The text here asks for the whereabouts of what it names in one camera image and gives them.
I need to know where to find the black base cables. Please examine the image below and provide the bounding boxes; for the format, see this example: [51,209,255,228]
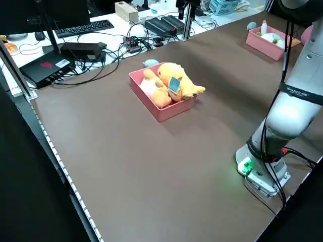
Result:
[243,147,317,218]

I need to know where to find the grey usb hub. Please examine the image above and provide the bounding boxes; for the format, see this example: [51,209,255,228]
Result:
[123,36,142,53]

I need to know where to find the yellow plush doll with tag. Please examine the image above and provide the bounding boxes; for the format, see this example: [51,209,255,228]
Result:
[157,63,206,101]

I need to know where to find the blue plastic basket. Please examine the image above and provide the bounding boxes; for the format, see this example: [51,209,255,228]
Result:
[209,0,240,16]

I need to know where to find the black keyboard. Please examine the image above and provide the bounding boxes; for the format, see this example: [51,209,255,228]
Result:
[55,20,115,39]

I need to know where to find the white goose plush doll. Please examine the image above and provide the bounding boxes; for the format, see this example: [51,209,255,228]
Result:
[260,20,287,38]

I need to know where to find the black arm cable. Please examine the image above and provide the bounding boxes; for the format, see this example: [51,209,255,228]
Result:
[279,20,295,89]

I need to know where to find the magenta plush toy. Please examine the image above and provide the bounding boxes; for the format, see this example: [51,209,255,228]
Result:
[301,26,314,46]

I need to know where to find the black power supply unit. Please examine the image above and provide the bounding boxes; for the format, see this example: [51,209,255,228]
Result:
[161,15,186,32]
[145,17,175,36]

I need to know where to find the beige rectangular box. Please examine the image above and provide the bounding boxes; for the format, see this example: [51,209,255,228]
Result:
[115,1,139,23]

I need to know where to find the orange plush doll white belly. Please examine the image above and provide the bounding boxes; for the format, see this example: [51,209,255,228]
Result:
[140,69,173,107]

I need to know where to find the black monitor stand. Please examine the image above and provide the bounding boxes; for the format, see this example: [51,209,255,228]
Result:
[42,25,62,55]

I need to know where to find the white table edge strip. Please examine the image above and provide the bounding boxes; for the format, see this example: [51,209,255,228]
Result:
[30,100,104,242]

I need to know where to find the pink plastic box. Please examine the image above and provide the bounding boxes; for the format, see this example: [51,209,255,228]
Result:
[128,62,198,123]
[245,24,302,62]

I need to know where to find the white radish plush doll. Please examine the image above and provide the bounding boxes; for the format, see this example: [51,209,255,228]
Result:
[255,30,286,48]

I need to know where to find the black table frame post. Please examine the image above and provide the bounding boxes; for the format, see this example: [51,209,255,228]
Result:
[0,40,35,101]

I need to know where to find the aluminium frame post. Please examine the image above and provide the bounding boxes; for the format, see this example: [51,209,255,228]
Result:
[182,0,197,41]

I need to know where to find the black monitor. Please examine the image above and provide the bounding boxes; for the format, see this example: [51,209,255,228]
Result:
[0,0,91,36]

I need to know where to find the black power adapter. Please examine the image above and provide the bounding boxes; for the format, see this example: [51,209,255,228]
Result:
[60,42,108,63]

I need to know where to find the black box with red logo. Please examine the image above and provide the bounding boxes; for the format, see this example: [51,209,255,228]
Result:
[19,50,77,89]

